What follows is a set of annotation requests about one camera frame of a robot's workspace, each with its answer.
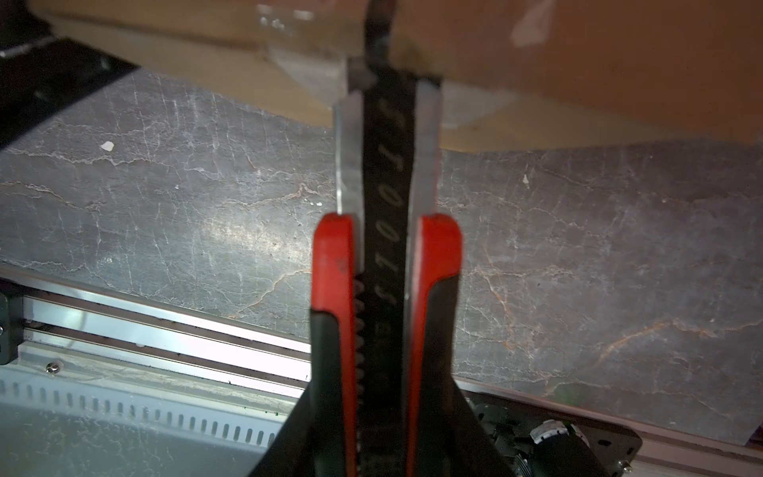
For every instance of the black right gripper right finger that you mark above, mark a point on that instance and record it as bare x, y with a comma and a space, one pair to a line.
472, 451

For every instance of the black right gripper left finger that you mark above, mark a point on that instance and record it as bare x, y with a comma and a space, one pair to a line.
290, 454

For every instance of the red handled box cutter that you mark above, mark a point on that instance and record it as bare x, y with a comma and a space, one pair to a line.
374, 262

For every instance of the brown cardboard express box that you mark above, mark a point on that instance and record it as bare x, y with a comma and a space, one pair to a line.
516, 74

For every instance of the white slotted cable duct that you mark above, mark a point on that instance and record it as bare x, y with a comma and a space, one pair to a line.
200, 420

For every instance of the aluminium front rail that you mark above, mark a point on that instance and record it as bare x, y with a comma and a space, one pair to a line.
90, 334

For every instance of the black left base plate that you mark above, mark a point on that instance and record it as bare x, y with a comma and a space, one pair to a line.
12, 321

